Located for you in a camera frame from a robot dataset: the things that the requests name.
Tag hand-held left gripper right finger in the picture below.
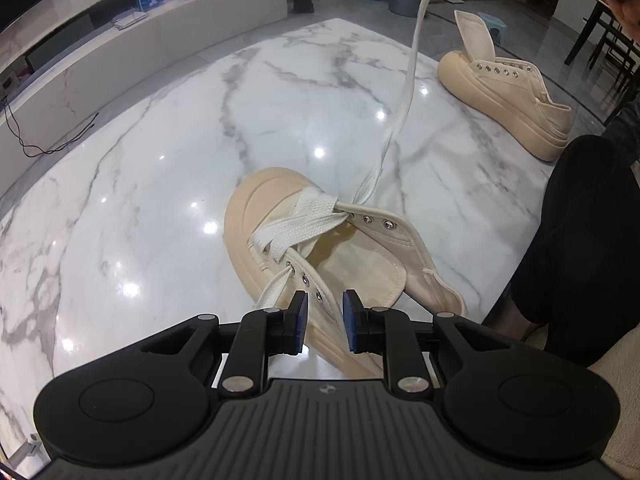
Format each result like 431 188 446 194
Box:
342 290 512 396

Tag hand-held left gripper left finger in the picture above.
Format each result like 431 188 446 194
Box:
140 291 308 396

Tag white shoelace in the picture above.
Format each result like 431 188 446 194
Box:
250 0 453 311

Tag cream platform shoe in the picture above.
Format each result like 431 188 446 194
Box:
437 10 573 162
222 166 468 381

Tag person's right hand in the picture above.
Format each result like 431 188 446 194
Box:
612 0 640 43

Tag dark wooden chair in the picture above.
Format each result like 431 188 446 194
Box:
564 0 640 92

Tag blue stool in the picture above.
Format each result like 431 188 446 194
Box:
477 12 506 43

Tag person's dark trousers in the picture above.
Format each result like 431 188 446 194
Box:
492 100 640 368

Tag beige sofa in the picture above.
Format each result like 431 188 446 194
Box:
585 325 640 480

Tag marble TV console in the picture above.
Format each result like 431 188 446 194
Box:
0 0 289 161

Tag black power cable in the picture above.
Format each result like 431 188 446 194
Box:
0 92 101 158

